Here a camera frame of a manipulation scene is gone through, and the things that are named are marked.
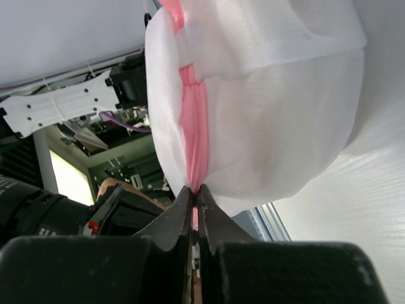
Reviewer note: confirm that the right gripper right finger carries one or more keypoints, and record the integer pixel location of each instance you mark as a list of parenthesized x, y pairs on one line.
[(237, 268)]

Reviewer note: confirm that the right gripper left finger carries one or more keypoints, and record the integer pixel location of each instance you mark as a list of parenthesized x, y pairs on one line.
[(152, 266)]

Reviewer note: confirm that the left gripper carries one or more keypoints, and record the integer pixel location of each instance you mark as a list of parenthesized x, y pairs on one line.
[(119, 212)]

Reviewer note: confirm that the small white mesh laundry bag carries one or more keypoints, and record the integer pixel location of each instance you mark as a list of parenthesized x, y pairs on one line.
[(252, 98)]

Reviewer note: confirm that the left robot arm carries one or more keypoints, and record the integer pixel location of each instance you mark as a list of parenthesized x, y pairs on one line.
[(77, 157)]

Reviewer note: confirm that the aluminium front rail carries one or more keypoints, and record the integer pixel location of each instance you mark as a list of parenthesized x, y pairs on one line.
[(268, 223)]

